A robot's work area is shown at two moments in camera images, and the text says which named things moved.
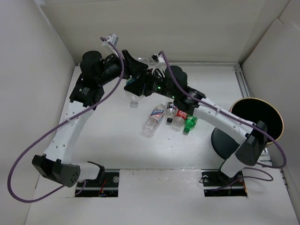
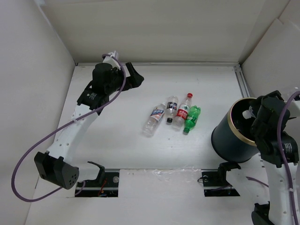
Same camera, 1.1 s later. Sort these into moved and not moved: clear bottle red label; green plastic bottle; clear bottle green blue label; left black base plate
Moved: clear bottle green blue label
Not moved: left black base plate; clear bottle red label; green plastic bottle
